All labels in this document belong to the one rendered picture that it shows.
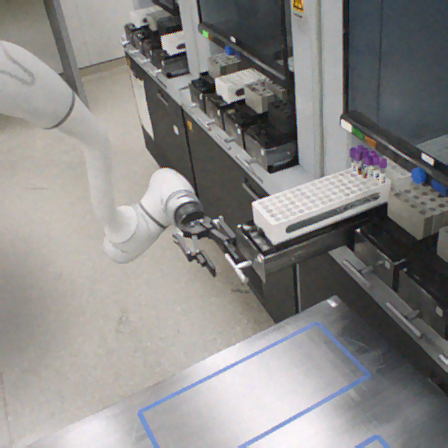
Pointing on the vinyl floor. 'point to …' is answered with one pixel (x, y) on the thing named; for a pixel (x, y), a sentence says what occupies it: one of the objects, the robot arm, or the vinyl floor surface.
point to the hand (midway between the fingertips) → (220, 259)
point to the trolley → (280, 395)
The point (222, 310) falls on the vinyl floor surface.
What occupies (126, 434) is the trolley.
